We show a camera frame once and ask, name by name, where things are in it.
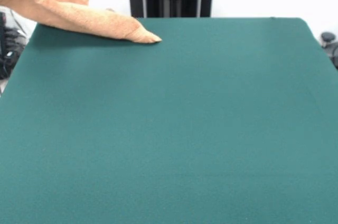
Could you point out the tan terry towel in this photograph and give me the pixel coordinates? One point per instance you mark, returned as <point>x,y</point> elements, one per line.
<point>79,20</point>

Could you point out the black equipment pile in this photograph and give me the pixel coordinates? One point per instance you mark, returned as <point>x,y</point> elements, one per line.
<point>10,49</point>

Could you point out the dark green table cloth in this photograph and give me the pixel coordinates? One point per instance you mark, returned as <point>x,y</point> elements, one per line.
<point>211,142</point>

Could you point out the grey office chair base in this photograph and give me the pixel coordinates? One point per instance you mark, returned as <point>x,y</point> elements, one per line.
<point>330,44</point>

